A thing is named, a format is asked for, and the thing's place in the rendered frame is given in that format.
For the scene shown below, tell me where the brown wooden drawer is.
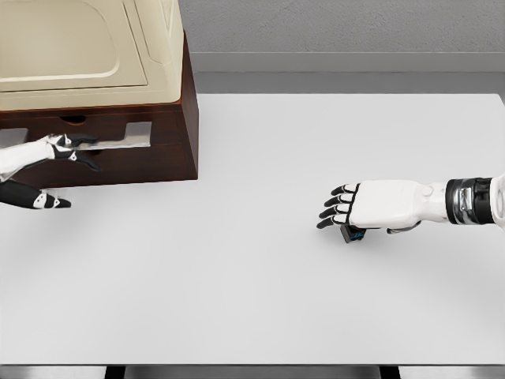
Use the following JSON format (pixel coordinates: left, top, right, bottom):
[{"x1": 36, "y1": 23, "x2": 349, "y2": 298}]
[{"x1": 0, "y1": 111, "x2": 192, "y2": 186}]

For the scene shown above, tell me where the small black switch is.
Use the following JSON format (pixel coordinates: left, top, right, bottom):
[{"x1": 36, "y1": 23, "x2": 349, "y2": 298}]
[{"x1": 339, "y1": 223, "x2": 365, "y2": 244}]

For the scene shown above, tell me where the silver drawer handle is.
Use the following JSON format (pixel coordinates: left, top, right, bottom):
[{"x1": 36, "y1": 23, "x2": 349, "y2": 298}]
[{"x1": 0, "y1": 121, "x2": 153, "y2": 152}]

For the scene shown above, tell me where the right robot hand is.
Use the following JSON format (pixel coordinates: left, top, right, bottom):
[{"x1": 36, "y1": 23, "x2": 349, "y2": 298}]
[{"x1": 315, "y1": 179, "x2": 432, "y2": 235}]

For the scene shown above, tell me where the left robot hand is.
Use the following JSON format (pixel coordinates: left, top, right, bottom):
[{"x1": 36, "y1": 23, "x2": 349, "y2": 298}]
[{"x1": 0, "y1": 133, "x2": 103, "y2": 211}]

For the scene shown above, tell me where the cream and brown cabinet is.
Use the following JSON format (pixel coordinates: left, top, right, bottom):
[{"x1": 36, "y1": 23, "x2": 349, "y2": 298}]
[{"x1": 0, "y1": 0, "x2": 200, "y2": 189}]

